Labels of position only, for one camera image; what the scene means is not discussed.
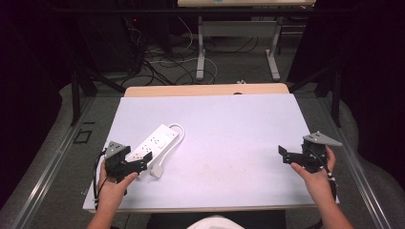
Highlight person's left hand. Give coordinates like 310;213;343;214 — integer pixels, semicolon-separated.
96;158;139;213

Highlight white power plug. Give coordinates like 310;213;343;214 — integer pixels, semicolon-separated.
149;163;164;179

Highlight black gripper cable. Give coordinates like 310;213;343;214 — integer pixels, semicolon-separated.
93;148;108;211
313;149;338;202

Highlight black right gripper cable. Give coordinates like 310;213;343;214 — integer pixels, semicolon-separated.
313;149;338;202

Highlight white desk with metal legs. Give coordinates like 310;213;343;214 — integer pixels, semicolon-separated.
177;0;317;82

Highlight metal floor rail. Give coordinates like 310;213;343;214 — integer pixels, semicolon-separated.
9;96;96;229
318;94;394;229

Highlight white power strip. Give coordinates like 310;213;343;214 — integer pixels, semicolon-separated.
125;123;181;165

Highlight tangle of floor cables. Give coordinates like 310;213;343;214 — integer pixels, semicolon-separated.
122;15;259;88

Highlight white power strip cable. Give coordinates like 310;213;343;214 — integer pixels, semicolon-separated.
152;122;186;170

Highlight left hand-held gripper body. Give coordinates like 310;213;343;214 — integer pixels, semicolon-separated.
103;140;132;184

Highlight person's right hand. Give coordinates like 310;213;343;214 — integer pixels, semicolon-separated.
289;145;338;204

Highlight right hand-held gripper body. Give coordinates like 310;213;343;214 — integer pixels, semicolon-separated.
300;131;343;175

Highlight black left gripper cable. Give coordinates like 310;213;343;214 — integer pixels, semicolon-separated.
93;148;108;211

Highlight person's white shirt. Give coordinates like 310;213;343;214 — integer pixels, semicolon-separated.
185;215;245;229

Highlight white table mat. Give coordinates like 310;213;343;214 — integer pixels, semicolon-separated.
82;93;340;214

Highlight black metal stand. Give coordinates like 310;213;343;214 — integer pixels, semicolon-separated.
288;60;345;129
68;60;127;127

